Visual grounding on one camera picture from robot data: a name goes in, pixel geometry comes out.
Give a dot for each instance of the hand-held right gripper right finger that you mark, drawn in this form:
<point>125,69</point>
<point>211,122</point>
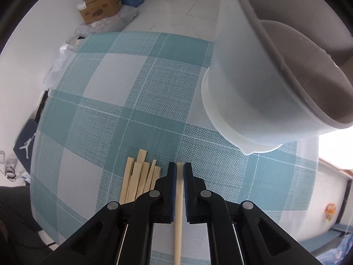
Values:
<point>188,196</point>

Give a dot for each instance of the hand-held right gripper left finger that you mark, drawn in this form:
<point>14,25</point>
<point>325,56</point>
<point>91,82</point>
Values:
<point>172,196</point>

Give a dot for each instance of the wooden chopstick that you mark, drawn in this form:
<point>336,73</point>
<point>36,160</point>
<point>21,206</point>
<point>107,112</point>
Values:
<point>127,176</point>
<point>179,182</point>
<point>150,174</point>
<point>134,179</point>
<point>142,157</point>
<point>156,172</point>

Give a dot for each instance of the clear divided chopstick holder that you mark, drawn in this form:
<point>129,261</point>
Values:
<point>248,102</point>

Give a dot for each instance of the teal white checkered tablecloth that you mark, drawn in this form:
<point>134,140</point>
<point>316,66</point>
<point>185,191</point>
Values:
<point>110,88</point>

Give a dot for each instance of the orange snack packet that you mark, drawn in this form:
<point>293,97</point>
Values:
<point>329,212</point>

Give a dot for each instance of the blue blanket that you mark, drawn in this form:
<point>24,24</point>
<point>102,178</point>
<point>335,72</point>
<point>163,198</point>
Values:
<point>336,248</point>

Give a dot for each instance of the white plastic bag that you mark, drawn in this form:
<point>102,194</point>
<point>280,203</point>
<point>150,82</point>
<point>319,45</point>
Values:
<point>62,60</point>

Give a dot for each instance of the grey plastic mailer bag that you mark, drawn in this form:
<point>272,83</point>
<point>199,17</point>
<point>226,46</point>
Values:
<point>121,18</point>

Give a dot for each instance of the brown cardboard box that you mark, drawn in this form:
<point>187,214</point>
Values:
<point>100,5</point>

